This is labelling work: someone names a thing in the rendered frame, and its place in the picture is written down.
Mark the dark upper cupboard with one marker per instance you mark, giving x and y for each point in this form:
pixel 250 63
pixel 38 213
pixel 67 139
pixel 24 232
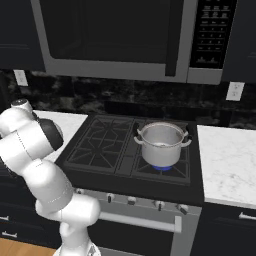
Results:
pixel 240 40
pixel 18 33

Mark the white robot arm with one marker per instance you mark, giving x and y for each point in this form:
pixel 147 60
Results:
pixel 40 180

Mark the silver hob knob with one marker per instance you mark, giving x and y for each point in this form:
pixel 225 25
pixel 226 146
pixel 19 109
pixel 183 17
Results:
pixel 159 204
pixel 182 208
pixel 131 200
pixel 110 197
pixel 79 191

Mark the white wall socket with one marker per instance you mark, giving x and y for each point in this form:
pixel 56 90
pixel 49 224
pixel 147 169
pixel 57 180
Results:
pixel 235 91
pixel 21 77

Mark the silver microwave oven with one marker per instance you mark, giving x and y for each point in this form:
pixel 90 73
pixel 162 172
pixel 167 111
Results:
pixel 133 36

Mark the silver steel pot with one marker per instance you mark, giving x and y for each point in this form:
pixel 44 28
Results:
pixel 162 146

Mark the silver oven door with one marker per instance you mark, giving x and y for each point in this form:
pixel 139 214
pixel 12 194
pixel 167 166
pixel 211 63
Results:
pixel 140 233

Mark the black gas hob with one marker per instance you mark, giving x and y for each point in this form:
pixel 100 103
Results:
pixel 133 150

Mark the microwave oven door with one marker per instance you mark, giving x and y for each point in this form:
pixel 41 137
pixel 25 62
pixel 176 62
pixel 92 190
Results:
pixel 110 36

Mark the dark drawer front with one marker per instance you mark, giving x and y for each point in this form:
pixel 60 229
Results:
pixel 230 233
pixel 13 190
pixel 23 230

